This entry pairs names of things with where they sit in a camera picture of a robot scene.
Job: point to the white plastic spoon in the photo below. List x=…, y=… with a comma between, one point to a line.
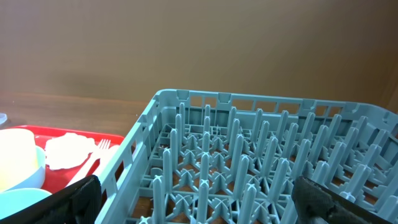
x=105, y=158

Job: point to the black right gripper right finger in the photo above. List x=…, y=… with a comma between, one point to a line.
x=316, y=204

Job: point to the green bowl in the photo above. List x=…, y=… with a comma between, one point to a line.
x=13, y=201

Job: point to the red serving tray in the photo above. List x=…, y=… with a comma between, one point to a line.
x=56, y=180

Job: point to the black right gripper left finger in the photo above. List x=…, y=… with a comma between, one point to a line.
x=78, y=203

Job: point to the white plastic fork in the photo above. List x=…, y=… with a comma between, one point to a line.
x=101, y=149

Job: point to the small light blue saucer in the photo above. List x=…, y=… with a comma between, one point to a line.
x=36, y=179

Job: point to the grey dishwasher rack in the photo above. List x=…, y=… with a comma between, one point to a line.
x=205, y=157

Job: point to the yellow plastic cup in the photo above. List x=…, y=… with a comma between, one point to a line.
x=18, y=156

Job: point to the crumpled white tissue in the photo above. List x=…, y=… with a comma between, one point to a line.
x=68, y=151

